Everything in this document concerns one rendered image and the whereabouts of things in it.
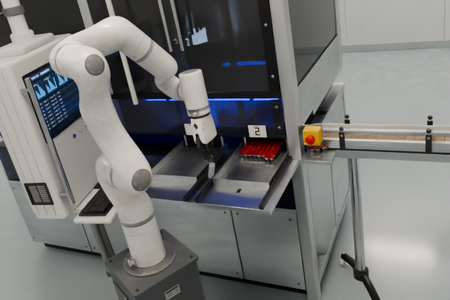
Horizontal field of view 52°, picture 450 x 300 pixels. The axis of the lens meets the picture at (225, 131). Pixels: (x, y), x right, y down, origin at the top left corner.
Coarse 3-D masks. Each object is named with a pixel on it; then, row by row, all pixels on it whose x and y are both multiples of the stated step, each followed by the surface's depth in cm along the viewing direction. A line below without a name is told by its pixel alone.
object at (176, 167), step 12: (180, 144) 239; (168, 156) 229; (180, 156) 232; (192, 156) 230; (216, 156) 221; (156, 168) 220; (168, 168) 222; (180, 168) 220; (192, 168) 218; (204, 168) 210; (168, 180) 211; (180, 180) 208; (192, 180) 205
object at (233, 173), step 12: (240, 144) 225; (228, 168) 212; (240, 168) 210; (252, 168) 208; (264, 168) 206; (276, 168) 205; (216, 180) 199; (228, 180) 196; (240, 180) 194; (252, 180) 199; (264, 180) 197
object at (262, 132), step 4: (248, 128) 212; (252, 128) 211; (260, 128) 209; (264, 128) 208; (252, 132) 212; (256, 132) 211; (260, 132) 210; (264, 132) 209; (252, 136) 213; (256, 136) 212; (260, 136) 211; (264, 136) 210
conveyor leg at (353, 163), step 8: (352, 160) 214; (352, 168) 216; (352, 176) 218; (352, 184) 220; (360, 184) 221; (352, 192) 222; (360, 192) 222; (352, 200) 224; (360, 200) 223; (352, 208) 226; (360, 208) 225; (352, 216) 229; (360, 216) 227; (360, 224) 228; (360, 232) 230; (360, 240) 232; (360, 248) 234; (360, 256) 237; (360, 264) 239
